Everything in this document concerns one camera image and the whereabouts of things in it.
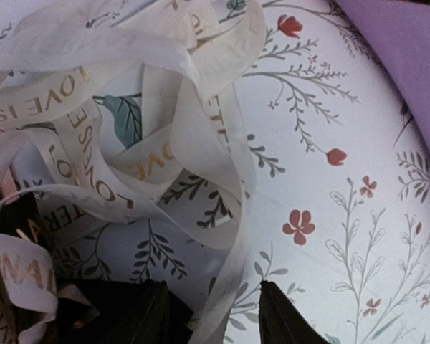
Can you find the pink wrapping paper sheet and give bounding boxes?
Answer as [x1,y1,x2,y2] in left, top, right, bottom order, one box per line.
[338,1,430,153]

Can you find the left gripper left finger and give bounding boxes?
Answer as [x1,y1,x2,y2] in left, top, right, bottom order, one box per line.
[125,280,193,343]

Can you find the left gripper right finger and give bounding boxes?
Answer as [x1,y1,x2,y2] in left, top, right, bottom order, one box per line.
[259,281,327,344]

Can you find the white printed ribbon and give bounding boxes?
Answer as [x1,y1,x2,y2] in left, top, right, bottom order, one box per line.
[0,1,266,343]

